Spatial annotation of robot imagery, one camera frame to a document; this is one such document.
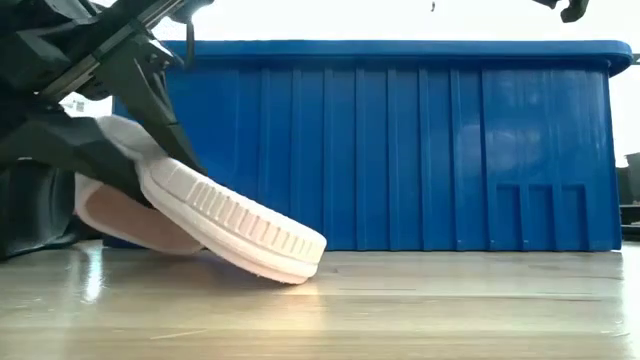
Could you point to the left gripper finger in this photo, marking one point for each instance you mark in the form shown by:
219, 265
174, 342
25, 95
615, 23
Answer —
65, 142
150, 100

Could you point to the black rubber slide sandal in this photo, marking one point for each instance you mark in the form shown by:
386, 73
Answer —
35, 210

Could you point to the blue plastic bin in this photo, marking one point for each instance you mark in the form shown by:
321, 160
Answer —
400, 150

